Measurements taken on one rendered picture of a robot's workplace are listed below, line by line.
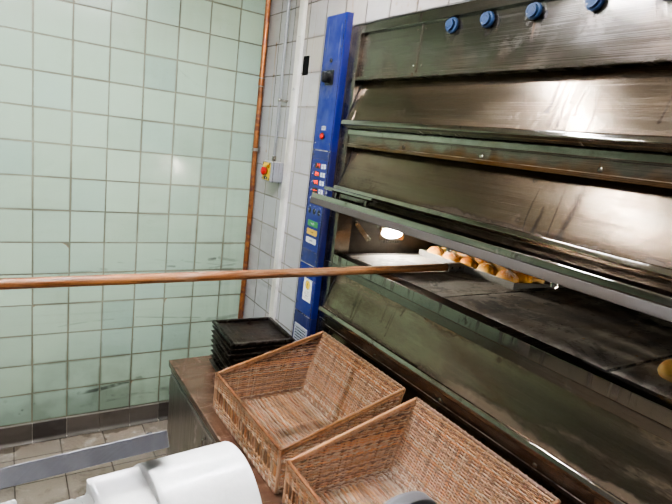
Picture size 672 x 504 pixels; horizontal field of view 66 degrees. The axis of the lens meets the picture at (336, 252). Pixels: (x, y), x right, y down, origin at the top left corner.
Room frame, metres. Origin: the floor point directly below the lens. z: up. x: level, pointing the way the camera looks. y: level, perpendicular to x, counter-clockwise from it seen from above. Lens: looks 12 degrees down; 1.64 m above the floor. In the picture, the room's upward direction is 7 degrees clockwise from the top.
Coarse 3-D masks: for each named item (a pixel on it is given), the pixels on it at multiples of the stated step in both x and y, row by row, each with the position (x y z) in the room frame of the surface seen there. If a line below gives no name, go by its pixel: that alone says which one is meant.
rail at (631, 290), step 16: (352, 208) 1.82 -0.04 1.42; (368, 208) 1.75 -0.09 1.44; (416, 224) 1.53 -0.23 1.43; (464, 240) 1.37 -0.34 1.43; (512, 256) 1.23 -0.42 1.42; (528, 256) 1.20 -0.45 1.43; (560, 272) 1.12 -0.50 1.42; (576, 272) 1.09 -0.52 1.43; (608, 288) 1.03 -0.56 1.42; (624, 288) 1.00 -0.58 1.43; (640, 288) 0.98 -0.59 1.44
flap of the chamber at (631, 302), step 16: (336, 208) 1.90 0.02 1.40; (384, 224) 1.65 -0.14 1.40; (400, 224) 1.59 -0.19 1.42; (432, 240) 1.46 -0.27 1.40; (448, 240) 1.41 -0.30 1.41; (480, 256) 1.31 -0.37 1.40; (496, 256) 1.27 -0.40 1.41; (528, 272) 1.18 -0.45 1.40; (544, 272) 1.15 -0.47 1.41; (576, 288) 1.08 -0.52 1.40; (592, 288) 1.05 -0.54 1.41; (624, 304) 0.99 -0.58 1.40; (640, 304) 0.97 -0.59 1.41; (656, 304) 0.95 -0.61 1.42
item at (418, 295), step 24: (360, 264) 2.01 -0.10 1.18; (408, 288) 1.74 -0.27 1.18; (456, 312) 1.54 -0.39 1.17; (504, 336) 1.38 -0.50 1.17; (528, 336) 1.38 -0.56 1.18; (552, 360) 1.25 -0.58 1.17; (576, 360) 1.24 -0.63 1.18; (600, 384) 1.14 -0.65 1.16; (624, 384) 1.12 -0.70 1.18; (648, 408) 1.05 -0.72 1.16
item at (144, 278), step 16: (176, 272) 1.49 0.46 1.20; (192, 272) 1.51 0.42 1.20; (208, 272) 1.53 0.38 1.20; (224, 272) 1.56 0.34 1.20; (240, 272) 1.59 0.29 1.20; (256, 272) 1.61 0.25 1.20; (272, 272) 1.64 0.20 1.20; (288, 272) 1.67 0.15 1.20; (304, 272) 1.71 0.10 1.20; (320, 272) 1.74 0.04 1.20; (336, 272) 1.78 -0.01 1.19; (352, 272) 1.81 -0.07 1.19; (368, 272) 1.85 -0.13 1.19; (384, 272) 1.90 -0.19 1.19; (400, 272) 1.94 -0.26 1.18; (0, 288) 1.24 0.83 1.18; (16, 288) 1.26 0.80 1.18; (32, 288) 1.28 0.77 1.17
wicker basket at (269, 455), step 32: (288, 352) 2.00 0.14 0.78; (320, 352) 2.04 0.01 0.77; (352, 352) 1.90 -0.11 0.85; (224, 384) 1.75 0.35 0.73; (256, 384) 1.93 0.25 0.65; (288, 384) 2.01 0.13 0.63; (352, 384) 1.83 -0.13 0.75; (224, 416) 1.73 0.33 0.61; (256, 416) 1.79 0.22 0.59; (288, 416) 1.82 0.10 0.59; (352, 416) 1.52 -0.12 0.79; (256, 448) 1.51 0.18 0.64; (288, 448) 1.39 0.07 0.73
